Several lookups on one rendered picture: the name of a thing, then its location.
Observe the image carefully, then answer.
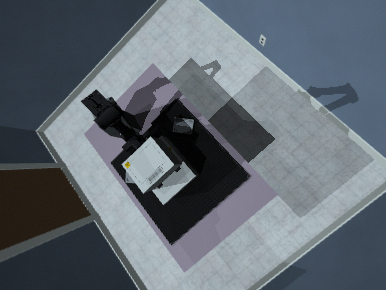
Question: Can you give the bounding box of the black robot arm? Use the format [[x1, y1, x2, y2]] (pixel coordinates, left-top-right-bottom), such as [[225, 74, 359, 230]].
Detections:
[[81, 89, 143, 152]]

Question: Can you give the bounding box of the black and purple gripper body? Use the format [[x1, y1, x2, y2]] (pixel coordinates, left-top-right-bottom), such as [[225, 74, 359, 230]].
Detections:
[[135, 132, 146, 143]]

